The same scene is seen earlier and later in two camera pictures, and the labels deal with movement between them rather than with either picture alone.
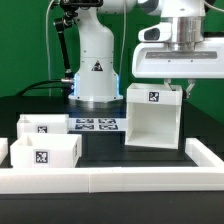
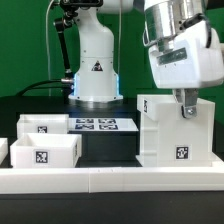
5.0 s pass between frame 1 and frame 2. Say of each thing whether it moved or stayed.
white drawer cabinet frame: moved
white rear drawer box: stayed
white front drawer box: stayed
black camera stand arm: stayed
